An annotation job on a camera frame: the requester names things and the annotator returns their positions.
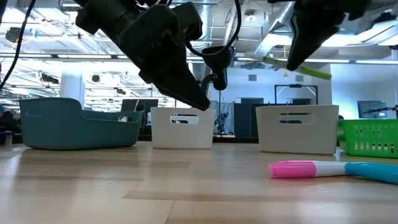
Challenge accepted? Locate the green mesh basket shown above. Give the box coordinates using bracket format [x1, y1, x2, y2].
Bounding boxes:
[337, 119, 398, 159]

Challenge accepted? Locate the ceiling light strip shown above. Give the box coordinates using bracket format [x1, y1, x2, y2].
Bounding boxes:
[0, 53, 131, 60]
[231, 57, 398, 65]

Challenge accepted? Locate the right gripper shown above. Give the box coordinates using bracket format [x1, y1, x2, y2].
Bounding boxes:
[267, 0, 374, 72]

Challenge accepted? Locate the white plastic bin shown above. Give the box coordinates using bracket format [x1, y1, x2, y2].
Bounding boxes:
[150, 107, 216, 149]

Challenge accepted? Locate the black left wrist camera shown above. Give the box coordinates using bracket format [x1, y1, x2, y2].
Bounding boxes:
[169, 1, 203, 43]

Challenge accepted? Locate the pink cap thin marker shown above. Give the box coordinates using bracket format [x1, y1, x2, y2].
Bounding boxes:
[268, 160, 348, 179]

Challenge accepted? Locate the grey plastic bin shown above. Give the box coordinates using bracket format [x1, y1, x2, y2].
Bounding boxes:
[255, 104, 340, 156]

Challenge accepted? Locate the silver ventilation duct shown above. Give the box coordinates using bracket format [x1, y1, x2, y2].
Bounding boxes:
[201, 0, 217, 47]
[254, 9, 296, 57]

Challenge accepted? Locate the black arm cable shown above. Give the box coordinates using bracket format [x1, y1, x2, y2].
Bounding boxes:
[0, 0, 37, 91]

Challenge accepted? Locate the black ceiling camera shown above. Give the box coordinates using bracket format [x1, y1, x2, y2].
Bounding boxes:
[4, 26, 24, 44]

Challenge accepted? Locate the teal plastic bin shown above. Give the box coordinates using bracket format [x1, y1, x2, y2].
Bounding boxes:
[19, 97, 145, 151]

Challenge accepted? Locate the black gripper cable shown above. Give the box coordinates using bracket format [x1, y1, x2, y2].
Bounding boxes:
[183, 0, 243, 58]

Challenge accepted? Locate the thin black frame rig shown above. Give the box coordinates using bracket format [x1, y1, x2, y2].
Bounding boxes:
[274, 83, 320, 106]

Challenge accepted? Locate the light green thin marker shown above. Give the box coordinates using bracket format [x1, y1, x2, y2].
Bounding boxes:
[245, 52, 333, 81]

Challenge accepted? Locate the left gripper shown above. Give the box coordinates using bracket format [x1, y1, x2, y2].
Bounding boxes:
[117, 5, 211, 112]

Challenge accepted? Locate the black monitor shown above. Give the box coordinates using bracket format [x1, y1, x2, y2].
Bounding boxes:
[356, 100, 388, 119]
[120, 98, 160, 113]

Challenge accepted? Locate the light blue cap thin marker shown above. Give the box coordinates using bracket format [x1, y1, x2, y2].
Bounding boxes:
[344, 162, 398, 185]

